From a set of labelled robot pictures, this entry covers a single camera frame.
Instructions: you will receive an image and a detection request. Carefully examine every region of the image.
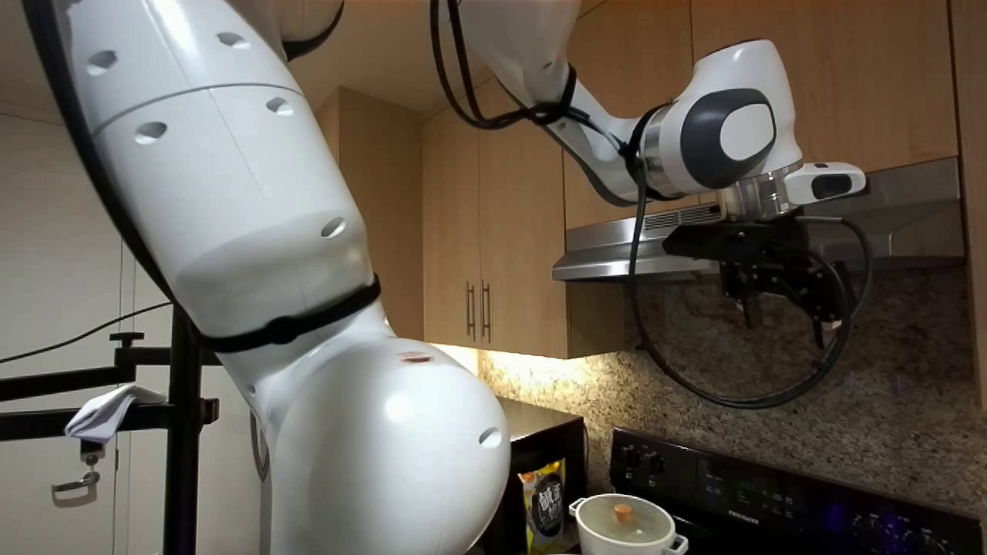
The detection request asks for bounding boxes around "silver door lever handle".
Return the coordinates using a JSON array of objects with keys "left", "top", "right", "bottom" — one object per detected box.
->
[{"left": 50, "top": 470, "right": 104, "bottom": 508}]

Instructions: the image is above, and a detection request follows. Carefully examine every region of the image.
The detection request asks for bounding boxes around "white cooking pot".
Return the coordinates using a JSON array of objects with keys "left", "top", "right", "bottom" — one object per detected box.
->
[{"left": 569, "top": 489, "right": 692, "bottom": 555}]

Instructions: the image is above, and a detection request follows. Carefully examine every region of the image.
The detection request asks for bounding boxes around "white cloth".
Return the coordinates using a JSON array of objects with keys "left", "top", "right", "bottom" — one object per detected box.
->
[{"left": 61, "top": 382, "right": 168, "bottom": 448}]

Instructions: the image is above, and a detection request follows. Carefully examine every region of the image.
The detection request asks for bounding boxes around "pot lid orange knob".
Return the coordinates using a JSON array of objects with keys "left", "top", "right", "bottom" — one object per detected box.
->
[{"left": 577, "top": 494, "right": 672, "bottom": 547}]

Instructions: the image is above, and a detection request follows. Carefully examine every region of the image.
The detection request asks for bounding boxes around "yellow black snack bag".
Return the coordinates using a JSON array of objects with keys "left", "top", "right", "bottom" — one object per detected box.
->
[{"left": 518, "top": 457, "right": 571, "bottom": 555}]

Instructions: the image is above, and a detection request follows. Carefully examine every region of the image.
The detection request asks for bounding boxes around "black stand pole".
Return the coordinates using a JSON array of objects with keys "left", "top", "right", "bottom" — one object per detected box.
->
[{"left": 164, "top": 304, "right": 207, "bottom": 555}]

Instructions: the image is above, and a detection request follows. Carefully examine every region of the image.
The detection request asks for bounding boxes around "thin black wall wire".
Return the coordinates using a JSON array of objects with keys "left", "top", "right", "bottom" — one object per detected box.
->
[{"left": 0, "top": 298, "right": 174, "bottom": 370}]

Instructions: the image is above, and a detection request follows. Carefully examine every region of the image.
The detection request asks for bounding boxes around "black velcro cable strap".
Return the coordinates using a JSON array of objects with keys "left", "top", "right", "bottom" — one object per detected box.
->
[{"left": 198, "top": 275, "right": 385, "bottom": 359}]

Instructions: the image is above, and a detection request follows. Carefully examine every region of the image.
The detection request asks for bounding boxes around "black stove control panel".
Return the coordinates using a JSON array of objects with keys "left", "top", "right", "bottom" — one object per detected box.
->
[{"left": 611, "top": 427, "right": 985, "bottom": 555}]

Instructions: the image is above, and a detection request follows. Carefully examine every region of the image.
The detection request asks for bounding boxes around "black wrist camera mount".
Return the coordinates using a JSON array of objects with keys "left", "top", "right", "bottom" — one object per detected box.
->
[{"left": 659, "top": 215, "right": 817, "bottom": 263}]

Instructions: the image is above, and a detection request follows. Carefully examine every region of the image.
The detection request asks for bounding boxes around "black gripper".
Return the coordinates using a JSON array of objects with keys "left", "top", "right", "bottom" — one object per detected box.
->
[{"left": 715, "top": 251, "right": 850, "bottom": 333}]

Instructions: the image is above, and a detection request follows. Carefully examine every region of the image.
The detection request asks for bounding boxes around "stainless steel range hood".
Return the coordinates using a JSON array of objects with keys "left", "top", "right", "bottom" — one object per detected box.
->
[{"left": 551, "top": 154, "right": 972, "bottom": 287}]

